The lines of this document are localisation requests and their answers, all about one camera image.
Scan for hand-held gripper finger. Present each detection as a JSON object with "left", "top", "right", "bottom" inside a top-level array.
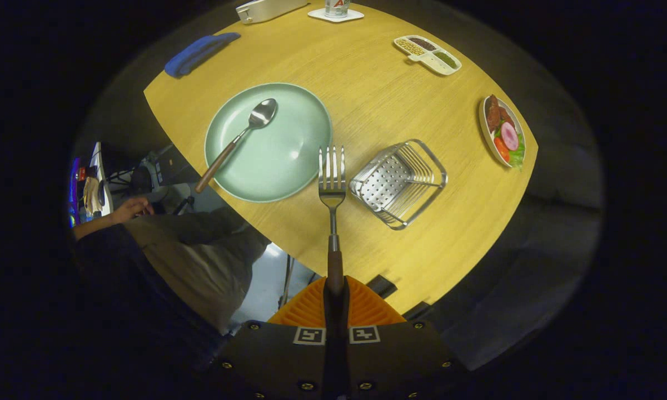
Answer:
[
  {"left": 200, "top": 276, "right": 337, "bottom": 400},
  {"left": 336, "top": 276, "right": 467, "bottom": 400}
]

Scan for fork with wooden handle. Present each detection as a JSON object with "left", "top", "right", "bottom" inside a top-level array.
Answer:
[{"left": 318, "top": 146, "right": 347, "bottom": 295}]

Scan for spoon with wooden handle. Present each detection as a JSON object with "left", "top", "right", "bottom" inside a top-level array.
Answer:
[{"left": 195, "top": 98, "right": 278, "bottom": 194}]

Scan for person's grey trousers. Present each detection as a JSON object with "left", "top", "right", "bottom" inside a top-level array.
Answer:
[{"left": 122, "top": 206, "right": 271, "bottom": 334}]

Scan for green round plate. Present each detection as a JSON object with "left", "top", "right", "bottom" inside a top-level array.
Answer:
[{"left": 204, "top": 83, "right": 333, "bottom": 203}]

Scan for white plate with salad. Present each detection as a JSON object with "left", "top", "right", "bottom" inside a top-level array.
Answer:
[{"left": 479, "top": 94, "right": 527, "bottom": 170}]

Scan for white divided dish with beans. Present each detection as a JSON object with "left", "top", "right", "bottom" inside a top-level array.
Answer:
[{"left": 394, "top": 35, "right": 462, "bottom": 76}]

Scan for blue folded cloth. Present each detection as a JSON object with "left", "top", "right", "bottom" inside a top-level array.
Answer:
[{"left": 164, "top": 32, "right": 242, "bottom": 78}]

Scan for white toaster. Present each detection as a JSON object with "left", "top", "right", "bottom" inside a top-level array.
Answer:
[{"left": 236, "top": 0, "right": 310, "bottom": 25}]

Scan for metal wire cutlery basket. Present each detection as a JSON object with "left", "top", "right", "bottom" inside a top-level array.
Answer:
[{"left": 349, "top": 139, "right": 448, "bottom": 231}]

